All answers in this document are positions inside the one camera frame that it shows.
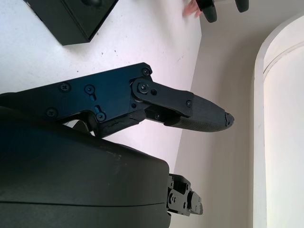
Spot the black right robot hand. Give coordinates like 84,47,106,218
0,62,236,228

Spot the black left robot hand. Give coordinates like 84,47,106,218
198,0,250,23

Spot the person's bare hand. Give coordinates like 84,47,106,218
182,0,202,18

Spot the black camera box base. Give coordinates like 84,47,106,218
23,0,119,46

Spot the white curved table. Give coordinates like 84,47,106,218
253,11,304,228

